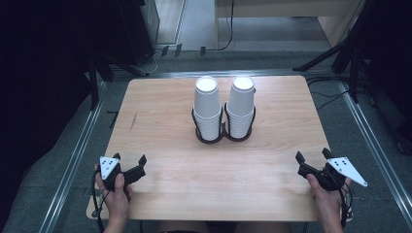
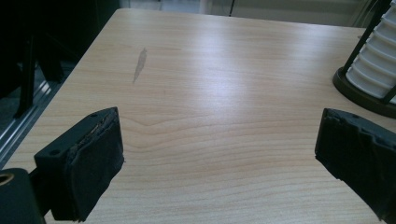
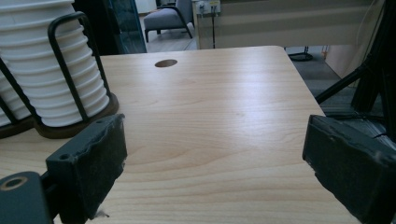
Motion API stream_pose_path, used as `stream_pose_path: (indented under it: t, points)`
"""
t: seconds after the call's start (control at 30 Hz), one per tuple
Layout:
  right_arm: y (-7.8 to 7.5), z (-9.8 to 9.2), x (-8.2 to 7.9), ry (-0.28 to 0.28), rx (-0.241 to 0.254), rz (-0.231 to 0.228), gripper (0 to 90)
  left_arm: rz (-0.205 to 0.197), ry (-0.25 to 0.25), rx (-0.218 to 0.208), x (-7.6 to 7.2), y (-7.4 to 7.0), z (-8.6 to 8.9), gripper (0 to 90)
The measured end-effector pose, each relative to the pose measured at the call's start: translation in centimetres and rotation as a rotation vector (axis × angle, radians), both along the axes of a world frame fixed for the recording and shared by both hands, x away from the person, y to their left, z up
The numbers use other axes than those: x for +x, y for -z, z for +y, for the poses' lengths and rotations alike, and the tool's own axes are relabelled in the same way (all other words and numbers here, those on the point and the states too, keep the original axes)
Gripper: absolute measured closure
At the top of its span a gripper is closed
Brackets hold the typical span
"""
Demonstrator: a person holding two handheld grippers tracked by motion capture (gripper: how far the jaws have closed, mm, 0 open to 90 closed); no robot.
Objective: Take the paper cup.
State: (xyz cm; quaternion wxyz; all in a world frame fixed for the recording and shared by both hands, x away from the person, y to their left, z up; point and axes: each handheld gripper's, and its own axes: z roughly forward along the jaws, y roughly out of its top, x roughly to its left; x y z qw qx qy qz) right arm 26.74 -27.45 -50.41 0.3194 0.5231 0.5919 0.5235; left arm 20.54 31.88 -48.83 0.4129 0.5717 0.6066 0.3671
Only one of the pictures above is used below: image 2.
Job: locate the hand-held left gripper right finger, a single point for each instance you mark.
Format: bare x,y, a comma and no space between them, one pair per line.
358,152

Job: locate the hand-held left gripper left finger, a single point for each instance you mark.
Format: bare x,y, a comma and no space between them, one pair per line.
90,161

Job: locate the stack of white cups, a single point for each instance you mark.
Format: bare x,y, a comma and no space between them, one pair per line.
376,62

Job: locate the black tripod stand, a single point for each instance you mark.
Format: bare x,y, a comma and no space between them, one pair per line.
25,77

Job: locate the metal floor rail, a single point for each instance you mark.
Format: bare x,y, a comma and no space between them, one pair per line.
21,124

